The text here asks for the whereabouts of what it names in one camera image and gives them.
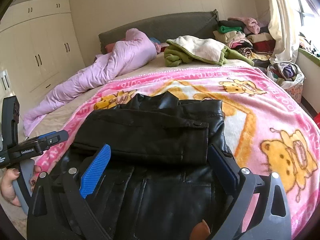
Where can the green and cream garment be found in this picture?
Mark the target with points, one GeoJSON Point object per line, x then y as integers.
{"type": "Point", "coordinates": [197, 48]}

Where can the cream wardrobe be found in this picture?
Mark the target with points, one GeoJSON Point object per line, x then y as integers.
{"type": "Point", "coordinates": [45, 45]}

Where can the grey padded headboard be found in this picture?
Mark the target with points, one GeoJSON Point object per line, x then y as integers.
{"type": "Point", "coordinates": [162, 26]}

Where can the pink printed blanket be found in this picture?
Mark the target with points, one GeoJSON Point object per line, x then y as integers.
{"type": "Point", "coordinates": [262, 100]}

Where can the lilac duvet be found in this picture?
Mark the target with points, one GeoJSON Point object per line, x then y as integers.
{"type": "Point", "coordinates": [117, 62]}

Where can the black leather jacket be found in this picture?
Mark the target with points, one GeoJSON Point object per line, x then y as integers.
{"type": "Point", "coordinates": [150, 140]}

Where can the bed with beige sheet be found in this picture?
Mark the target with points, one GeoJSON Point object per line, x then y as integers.
{"type": "Point", "coordinates": [155, 63]}

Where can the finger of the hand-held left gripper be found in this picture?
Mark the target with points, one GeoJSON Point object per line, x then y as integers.
{"type": "Point", "coordinates": [53, 140]}

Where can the pile of folded clothes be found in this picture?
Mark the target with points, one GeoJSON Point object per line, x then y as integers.
{"type": "Point", "coordinates": [240, 33]}

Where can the person's left hand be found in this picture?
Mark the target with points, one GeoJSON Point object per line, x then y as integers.
{"type": "Point", "coordinates": [8, 185]}

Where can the basket of clothes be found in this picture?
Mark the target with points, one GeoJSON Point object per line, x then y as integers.
{"type": "Point", "coordinates": [287, 76]}

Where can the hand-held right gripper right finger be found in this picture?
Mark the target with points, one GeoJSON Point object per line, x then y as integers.
{"type": "Point", "coordinates": [225, 166]}

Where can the patterned cloth heap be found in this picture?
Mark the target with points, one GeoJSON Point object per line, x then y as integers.
{"type": "Point", "coordinates": [310, 43]}

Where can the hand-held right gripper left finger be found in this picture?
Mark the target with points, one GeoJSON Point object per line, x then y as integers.
{"type": "Point", "coordinates": [96, 170]}

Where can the pink pillow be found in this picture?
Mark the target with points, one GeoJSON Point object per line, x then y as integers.
{"type": "Point", "coordinates": [110, 47]}

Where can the cream curtain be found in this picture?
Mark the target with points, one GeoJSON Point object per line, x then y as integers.
{"type": "Point", "coordinates": [282, 17]}

